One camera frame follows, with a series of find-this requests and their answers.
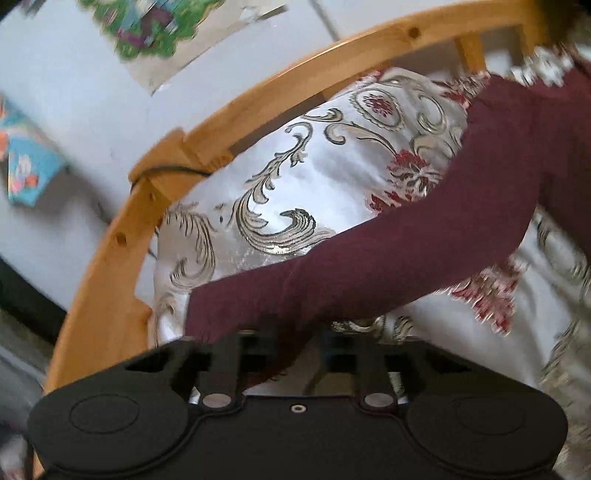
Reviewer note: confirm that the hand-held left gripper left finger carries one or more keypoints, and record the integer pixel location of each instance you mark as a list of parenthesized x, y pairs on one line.
[(226, 364)]

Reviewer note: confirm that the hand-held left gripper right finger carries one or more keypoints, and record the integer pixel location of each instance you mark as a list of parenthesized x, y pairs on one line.
[(369, 364)]

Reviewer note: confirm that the maroon knit garment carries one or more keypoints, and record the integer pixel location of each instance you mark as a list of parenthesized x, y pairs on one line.
[(415, 240)]

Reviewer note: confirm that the white floral bedspread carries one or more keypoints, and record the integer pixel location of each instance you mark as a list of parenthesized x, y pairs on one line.
[(332, 175)]

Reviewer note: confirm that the wooden bed frame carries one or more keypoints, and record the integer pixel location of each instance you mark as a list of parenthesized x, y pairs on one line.
[(115, 277)]

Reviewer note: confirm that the colourful wall poster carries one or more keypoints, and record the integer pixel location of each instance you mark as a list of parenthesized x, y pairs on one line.
[(147, 27)]

